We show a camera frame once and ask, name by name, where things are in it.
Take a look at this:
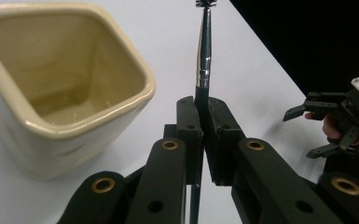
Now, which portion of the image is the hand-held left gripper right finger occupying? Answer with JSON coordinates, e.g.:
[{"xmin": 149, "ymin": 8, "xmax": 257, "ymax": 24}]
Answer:
[{"xmin": 203, "ymin": 96, "xmax": 343, "ymax": 224}]

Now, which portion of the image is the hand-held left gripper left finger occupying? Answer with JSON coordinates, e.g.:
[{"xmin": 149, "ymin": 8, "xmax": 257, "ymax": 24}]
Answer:
[{"xmin": 125, "ymin": 95, "xmax": 205, "ymax": 224}]

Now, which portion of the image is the black pen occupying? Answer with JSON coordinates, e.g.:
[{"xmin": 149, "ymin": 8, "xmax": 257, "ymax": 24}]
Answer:
[{"xmin": 189, "ymin": 0, "xmax": 219, "ymax": 224}]

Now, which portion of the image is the cream ceramic cup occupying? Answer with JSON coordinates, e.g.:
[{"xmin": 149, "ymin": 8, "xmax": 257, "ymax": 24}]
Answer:
[{"xmin": 0, "ymin": 2, "xmax": 157, "ymax": 181}]

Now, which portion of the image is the white board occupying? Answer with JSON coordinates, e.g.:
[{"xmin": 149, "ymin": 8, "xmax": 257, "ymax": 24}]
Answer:
[{"xmin": 0, "ymin": 0, "xmax": 329, "ymax": 224}]

